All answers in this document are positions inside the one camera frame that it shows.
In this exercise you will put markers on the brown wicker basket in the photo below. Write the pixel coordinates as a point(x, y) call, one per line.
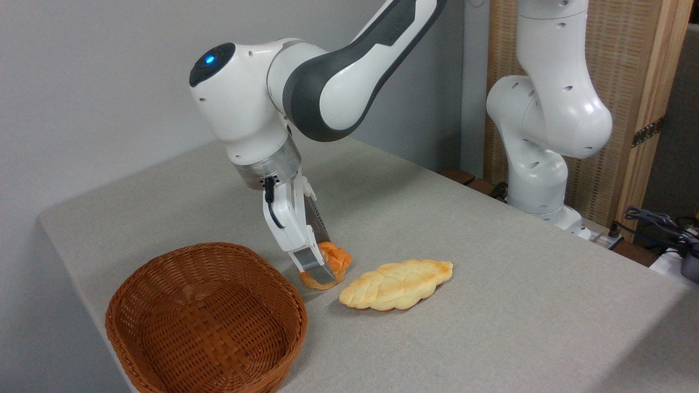
point(207, 322)

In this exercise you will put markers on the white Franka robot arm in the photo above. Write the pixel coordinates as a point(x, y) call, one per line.
point(327, 82)

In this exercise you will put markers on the small round orange bread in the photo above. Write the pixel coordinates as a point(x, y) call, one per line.
point(341, 262)

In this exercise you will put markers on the long braided pale bread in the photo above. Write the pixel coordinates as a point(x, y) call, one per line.
point(396, 284)

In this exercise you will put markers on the black metal hinge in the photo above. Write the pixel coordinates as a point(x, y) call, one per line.
point(649, 132)

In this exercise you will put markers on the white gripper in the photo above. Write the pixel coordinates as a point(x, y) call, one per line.
point(289, 218)

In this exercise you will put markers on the brown wooden ledge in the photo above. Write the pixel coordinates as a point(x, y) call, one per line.
point(464, 179)

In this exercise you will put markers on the wooden woven screen panel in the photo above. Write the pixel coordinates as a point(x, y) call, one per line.
point(622, 54)

